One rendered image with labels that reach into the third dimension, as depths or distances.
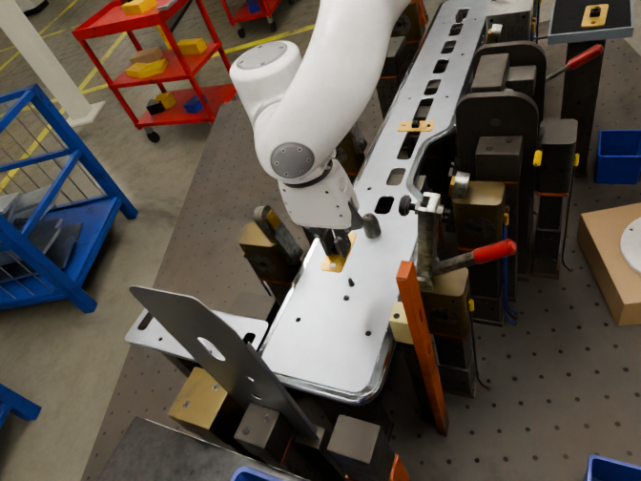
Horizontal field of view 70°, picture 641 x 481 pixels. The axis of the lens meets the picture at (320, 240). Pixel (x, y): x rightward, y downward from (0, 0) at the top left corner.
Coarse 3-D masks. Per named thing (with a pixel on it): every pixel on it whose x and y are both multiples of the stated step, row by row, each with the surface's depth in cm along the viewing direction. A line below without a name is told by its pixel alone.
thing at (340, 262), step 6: (348, 234) 77; (354, 234) 76; (354, 240) 75; (336, 252) 74; (348, 252) 74; (324, 258) 74; (330, 258) 74; (336, 258) 74; (342, 258) 73; (324, 264) 73; (330, 264) 73; (336, 264) 73; (342, 264) 72; (324, 270) 73; (330, 270) 72; (336, 270) 72
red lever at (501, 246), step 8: (504, 240) 60; (480, 248) 62; (488, 248) 61; (496, 248) 60; (504, 248) 59; (512, 248) 59; (464, 256) 65; (472, 256) 63; (480, 256) 62; (488, 256) 61; (496, 256) 60; (504, 256) 60; (440, 264) 68; (448, 264) 66; (456, 264) 65; (464, 264) 64; (472, 264) 64; (432, 272) 68; (440, 272) 68
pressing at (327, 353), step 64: (448, 0) 149; (448, 64) 122; (384, 128) 111; (448, 128) 103; (384, 192) 95; (320, 256) 88; (384, 256) 83; (320, 320) 78; (384, 320) 74; (320, 384) 70
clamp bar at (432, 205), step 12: (408, 204) 60; (420, 204) 60; (432, 204) 58; (420, 216) 59; (432, 216) 58; (420, 228) 61; (432, 228) 60; (420, 240) 63; (432, 240) 62; (420, 252) 64; (432, 252) 64; (420, 264) 67; (432, 264) 67; (420, 276) 69
